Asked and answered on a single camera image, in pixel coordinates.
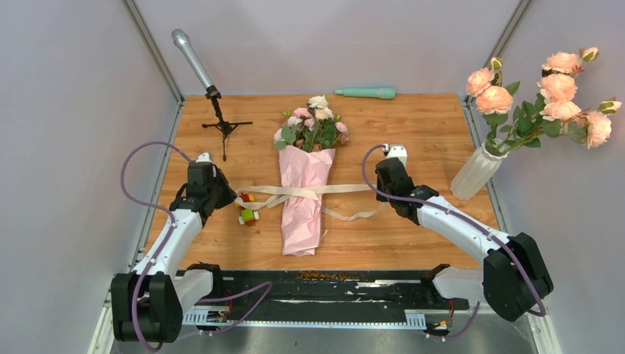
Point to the teal cylindrical handle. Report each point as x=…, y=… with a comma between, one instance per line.
x=383, y=93

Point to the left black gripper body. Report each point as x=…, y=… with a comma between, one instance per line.
x=220, y=191

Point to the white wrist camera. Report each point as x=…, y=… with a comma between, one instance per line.
x=205, y=158
x=396, y=151

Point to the peach artificial roses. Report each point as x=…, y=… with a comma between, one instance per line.
x=552, y=114

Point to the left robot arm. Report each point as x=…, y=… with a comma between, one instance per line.
x=148, y=303

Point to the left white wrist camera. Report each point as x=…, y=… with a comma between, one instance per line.
x=205, y=158

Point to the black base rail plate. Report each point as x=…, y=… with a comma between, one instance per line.
x=323, y=293

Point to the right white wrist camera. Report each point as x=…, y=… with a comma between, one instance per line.
x=396, y=151

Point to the silver microphone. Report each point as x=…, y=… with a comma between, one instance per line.
x=183, y=43

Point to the pink flower bouquet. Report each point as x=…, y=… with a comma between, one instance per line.
x=307, y=143

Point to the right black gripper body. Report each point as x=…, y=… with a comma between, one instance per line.
x=379, y=187

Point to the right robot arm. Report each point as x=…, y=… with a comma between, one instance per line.
x=513, y=277

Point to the toy brick car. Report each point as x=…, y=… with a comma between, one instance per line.
x=247, y=216

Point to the cream printed ribbon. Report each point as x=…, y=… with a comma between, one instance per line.
x=279, y=195

